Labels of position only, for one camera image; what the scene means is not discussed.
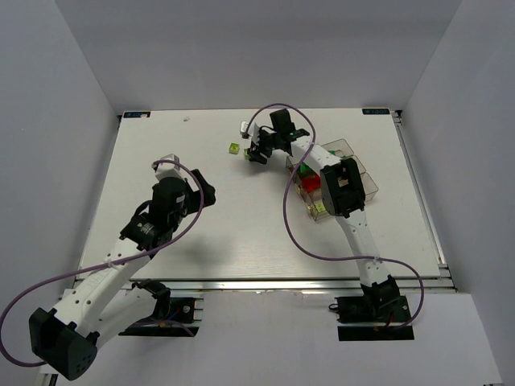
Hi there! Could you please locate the green and red lego stack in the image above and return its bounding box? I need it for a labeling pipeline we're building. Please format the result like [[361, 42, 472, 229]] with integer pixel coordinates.
[[302, 178, 321, 194]]

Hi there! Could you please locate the lime 2x2 lego brick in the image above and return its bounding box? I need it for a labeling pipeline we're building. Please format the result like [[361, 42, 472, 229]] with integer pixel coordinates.
[[315, 203, 326, 213]]

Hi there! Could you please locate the green curved lego brick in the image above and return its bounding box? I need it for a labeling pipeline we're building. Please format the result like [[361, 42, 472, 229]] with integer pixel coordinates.
[[299, 164, 311, 173]]

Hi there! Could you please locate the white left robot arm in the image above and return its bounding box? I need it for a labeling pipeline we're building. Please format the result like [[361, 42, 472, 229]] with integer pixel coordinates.
[[29, 165, 216, 381]]

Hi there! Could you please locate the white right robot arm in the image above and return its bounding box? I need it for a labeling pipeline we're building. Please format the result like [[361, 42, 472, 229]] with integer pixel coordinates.
[[240, 109, 400, 318]]

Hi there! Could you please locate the lime square lego brick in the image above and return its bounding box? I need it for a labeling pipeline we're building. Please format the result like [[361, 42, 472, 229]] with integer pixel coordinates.
[[229, 143, 240, 154]]

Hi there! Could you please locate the clear three-compartment container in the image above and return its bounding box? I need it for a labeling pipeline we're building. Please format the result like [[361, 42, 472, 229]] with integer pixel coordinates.
[[286, 139, 379, 220]]

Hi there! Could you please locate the blue label sticker right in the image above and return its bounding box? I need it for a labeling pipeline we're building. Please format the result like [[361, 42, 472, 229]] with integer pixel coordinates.
[[361, 108, 390, 115]]

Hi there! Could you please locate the blue label sticker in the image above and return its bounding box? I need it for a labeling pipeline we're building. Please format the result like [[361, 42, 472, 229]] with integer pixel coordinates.
[[361, 108, 390, 115], [122, 111, 150, 119]]

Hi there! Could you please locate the blue label sticker left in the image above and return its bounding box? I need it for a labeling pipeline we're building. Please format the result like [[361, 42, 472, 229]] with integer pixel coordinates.
[[122, 111, 150, 119]]

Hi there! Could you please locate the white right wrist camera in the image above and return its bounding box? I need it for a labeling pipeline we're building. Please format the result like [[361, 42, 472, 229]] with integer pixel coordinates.
[[240, 121, 260, 143]]

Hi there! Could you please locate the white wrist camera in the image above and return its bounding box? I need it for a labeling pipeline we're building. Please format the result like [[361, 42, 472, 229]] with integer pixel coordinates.
[[240, 121, 260, 143], [152, 154, 183, 181]]

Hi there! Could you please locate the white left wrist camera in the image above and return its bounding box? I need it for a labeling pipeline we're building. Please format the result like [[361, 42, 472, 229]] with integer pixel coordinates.
[[152, 154, 183, 181]]

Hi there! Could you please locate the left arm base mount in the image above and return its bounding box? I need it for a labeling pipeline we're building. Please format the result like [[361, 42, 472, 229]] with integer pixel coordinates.
[[118, 279, 203, 338]]

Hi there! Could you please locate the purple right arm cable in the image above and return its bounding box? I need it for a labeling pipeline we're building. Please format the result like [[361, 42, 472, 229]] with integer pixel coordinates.
[[244, 103, 426, 330]]

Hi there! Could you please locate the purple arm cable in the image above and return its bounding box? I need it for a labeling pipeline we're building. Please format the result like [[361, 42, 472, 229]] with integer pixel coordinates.
[[0, 159, 204, 368], [244, 103, 426, 330]]

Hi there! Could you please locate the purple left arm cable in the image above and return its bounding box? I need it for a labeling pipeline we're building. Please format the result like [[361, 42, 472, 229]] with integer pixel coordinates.
[[0, 159, 204, 368]]

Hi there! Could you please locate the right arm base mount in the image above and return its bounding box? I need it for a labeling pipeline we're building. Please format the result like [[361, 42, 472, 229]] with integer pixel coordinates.
[[328, 296, 414, 342]]

